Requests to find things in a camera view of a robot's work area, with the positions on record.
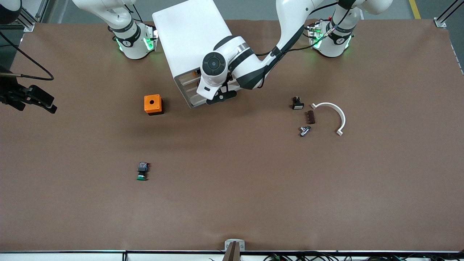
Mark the white drawer cabinet shell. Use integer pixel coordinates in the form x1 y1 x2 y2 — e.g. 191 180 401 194
152 0 244 109

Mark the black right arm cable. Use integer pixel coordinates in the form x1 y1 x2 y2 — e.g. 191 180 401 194
0 31 54 81

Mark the orange button enclosure box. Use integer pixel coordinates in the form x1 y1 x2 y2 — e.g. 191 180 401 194
144 94 164 116

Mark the aluminium frame profile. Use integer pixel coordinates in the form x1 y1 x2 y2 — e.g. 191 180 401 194
9 0 50 32
434 0 464 28

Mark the green push button switch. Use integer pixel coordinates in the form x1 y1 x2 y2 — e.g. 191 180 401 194
136 162 150 181

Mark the white curved plastic bracket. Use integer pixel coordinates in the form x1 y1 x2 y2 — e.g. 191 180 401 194
311 102 346 136

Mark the white table edge rail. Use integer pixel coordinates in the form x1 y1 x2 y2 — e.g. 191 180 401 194
0 249 464 261

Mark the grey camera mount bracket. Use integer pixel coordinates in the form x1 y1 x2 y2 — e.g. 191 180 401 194
222 239 246 261

